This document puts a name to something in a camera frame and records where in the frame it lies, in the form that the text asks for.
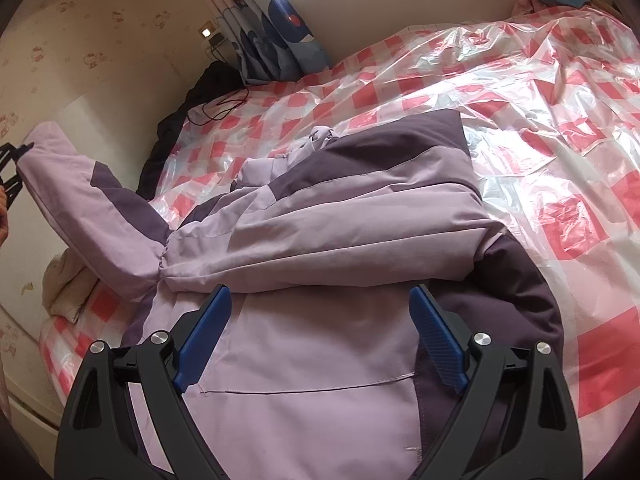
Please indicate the wall power outlet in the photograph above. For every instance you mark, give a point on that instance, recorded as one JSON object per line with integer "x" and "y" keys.
{"x": 212, "y": 35}

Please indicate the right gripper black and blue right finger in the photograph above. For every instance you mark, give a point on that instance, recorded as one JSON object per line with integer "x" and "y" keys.
{"x": 539, "y": 436}

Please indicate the cream quilted blanket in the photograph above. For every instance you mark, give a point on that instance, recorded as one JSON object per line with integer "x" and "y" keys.
{"x": 67, "y": 284}

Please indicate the black garment by wall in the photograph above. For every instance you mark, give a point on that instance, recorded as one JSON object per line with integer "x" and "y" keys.
{"x": 218, "y": 80}

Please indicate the person's left hand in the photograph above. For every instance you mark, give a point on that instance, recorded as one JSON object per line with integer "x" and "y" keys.
{"x": 4, "y": 220}

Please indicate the left blue patterned curtain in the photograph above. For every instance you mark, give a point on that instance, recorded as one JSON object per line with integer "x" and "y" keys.
{"x": 271, "y": 41}

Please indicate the red checkered plastic bed cover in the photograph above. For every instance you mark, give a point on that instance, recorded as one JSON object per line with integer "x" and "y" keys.
{"x": 549, "y": 104}

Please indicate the lilac and purple jacket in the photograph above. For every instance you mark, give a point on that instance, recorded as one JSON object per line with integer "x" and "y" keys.
{"x": 319, "y": 373}

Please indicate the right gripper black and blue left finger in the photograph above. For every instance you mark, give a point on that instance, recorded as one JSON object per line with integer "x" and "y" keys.
{"x": 99, "y": 436}

